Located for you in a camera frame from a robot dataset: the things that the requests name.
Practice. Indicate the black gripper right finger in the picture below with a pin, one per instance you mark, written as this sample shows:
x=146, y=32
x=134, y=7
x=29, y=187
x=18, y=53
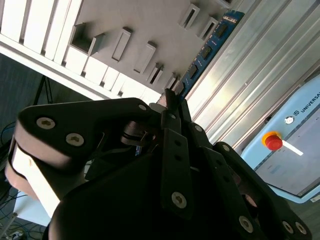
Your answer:
x=222, y=171

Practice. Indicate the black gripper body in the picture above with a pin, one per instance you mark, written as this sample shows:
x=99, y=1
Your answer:
x=112, y=200

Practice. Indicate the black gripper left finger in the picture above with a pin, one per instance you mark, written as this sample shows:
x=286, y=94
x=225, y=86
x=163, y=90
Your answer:
x=75, y=120

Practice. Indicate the blue RAM stick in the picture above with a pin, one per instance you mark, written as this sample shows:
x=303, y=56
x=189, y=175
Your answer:
x=207, y=50

